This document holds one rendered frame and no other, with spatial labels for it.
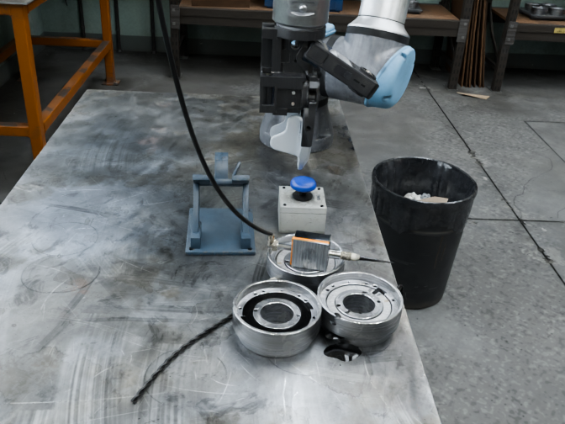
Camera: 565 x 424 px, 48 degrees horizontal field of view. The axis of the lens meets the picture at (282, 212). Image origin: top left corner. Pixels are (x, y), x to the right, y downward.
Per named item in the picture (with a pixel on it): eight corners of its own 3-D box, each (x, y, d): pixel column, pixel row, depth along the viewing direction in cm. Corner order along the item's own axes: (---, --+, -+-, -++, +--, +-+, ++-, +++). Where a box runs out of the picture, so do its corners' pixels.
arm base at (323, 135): (259, 123, 135) (261, 78, 130) (329, 125, 136) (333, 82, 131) (259, 151, 122) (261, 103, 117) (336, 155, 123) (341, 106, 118)
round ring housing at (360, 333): (359, 363, 72) (363, 336, 70) (297, 317, 79) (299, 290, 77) (415, 326, 78) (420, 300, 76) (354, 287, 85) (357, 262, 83)
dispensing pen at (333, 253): (392, 270, 84) (268, 251, 86) (396, 243, 82) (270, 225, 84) (391, 279, 82) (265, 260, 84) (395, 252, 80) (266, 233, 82)
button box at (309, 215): (324, 234, 97) (327, 206, 94) (278, 232, 96) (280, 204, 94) (320, 208, 104) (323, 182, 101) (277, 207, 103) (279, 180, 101)
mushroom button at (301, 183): (314, 214, 97) (317, 186, 94) (289, 214, 96) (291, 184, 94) (313, 202, 100) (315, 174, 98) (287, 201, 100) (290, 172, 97)
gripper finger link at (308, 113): (298, 138, 93) (302, 81, 88) (309, 138, 93) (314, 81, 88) (299, 151, 88) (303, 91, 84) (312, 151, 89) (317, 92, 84)
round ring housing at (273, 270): (307, 249, 93) (309, 225, 91) (358, 283, 86) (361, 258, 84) (250, 272, 87) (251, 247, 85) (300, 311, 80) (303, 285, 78)
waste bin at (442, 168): (464, 318, 209) (492, 205, 188) (364, 315, 207) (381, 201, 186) (439, 260, 238) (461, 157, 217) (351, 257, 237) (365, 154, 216)
